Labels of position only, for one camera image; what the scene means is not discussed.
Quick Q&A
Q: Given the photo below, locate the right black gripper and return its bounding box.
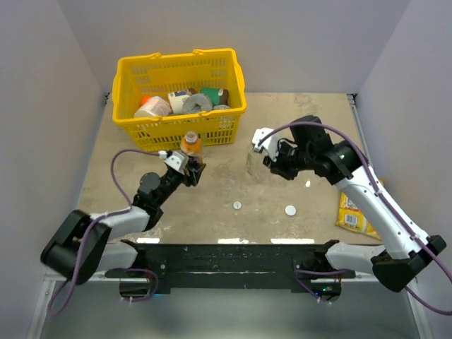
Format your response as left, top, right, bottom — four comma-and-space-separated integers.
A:
262, 138, 312, 180

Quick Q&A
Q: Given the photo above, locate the clear plastic bottle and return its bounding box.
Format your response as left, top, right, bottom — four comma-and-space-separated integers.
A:
246, 146, 271, 184

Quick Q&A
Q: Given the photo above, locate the orange drink bottle blue label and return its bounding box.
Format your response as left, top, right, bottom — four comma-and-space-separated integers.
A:
180, 131, 203, 163

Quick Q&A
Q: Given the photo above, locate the small white bottle cap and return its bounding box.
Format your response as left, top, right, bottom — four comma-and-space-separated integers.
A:
233, 201, 242, 210

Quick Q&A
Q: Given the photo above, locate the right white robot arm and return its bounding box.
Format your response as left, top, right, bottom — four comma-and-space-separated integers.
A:
251, 115, 446, 292

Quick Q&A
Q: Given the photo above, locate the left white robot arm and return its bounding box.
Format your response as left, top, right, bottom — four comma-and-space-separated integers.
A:
40, 155, 206, 285

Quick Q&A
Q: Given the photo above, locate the large white bottle cap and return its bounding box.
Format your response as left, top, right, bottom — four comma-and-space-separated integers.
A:
285, 205, 297, 216

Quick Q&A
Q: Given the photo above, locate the white bottle orange cap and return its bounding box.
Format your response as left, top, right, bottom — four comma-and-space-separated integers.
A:
133, 96, 172, 118

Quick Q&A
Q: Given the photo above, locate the grey tape roll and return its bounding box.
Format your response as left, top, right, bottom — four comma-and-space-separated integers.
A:
182, 93, 213, 114

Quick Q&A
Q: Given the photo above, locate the white labelled carton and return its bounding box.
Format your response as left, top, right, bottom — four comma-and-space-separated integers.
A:
167, 88, 197, 114

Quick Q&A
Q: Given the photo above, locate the brown packet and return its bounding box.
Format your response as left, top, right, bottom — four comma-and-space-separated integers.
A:
218, 88, 230, 106

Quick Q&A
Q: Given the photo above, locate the green packet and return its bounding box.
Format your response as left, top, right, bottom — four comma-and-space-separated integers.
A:
200, 87, 223, 106

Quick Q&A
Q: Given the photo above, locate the yellow snack bag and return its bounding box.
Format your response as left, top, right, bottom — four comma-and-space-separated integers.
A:
335, 192, 381, 240

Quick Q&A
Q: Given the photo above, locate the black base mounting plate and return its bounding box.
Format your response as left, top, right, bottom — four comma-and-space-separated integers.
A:
106, 244, 356, 302

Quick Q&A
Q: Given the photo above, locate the yellow plastic shopping basket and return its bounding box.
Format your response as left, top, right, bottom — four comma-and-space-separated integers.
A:
112, 48, 247, 151

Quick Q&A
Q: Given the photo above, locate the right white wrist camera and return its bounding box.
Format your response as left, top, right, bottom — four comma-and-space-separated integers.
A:
251, 128, 282, 162

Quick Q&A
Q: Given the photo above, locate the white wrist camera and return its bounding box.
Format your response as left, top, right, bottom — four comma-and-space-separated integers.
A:
251, 128, 282, 162
158, 150, 189, 174

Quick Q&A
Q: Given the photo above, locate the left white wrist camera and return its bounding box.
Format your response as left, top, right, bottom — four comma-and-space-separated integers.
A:
158, 150, 189, 174

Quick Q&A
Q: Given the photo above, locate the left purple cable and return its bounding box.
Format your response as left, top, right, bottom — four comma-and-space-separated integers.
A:
47, 148, 167, 317

